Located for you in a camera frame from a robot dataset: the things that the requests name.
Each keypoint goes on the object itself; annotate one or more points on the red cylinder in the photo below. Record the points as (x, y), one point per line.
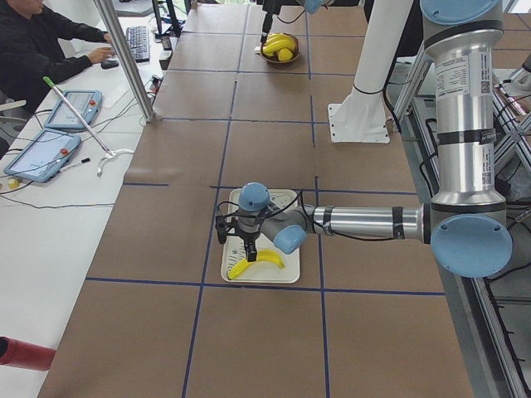
(25, 355)

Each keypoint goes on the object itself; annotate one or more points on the near teach pendant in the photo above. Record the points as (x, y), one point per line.
(44, 156)

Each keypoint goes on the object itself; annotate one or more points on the yellow lemon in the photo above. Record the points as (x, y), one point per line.
(284, 55)

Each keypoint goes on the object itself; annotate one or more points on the black computer mouse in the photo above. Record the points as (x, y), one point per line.
(109, 64)

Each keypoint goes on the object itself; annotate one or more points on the seated person in black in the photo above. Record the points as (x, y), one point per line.
(30, 50)

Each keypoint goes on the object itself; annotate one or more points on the brown wicker basket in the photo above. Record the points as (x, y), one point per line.
(273, 58)

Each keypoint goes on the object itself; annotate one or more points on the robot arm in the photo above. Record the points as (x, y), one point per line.
(464, 223)
(312, 6)

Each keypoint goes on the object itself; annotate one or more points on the yellow banana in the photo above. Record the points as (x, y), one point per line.
(274, 37)
(262, 256)
(272, 47)

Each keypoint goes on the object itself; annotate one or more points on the black keyboard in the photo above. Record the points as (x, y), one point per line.
(138, 41)

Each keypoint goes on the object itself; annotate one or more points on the metal rod green tip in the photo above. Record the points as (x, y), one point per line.
(109, 153)

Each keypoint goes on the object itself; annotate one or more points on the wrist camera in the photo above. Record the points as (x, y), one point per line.
(225, 226)

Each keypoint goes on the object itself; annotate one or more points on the small yellow object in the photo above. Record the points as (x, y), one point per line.
(13, 183)

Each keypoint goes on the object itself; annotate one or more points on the white rectangular plate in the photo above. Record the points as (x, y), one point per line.
(265, 265)

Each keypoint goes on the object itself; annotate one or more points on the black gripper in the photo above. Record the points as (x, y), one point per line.
(249, 239)
(268, 9)

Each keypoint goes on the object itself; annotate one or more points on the white pedestal column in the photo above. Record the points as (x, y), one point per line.
(361, 117)

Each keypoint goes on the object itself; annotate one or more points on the aluminium frame post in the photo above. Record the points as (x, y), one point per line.
(126, 60)

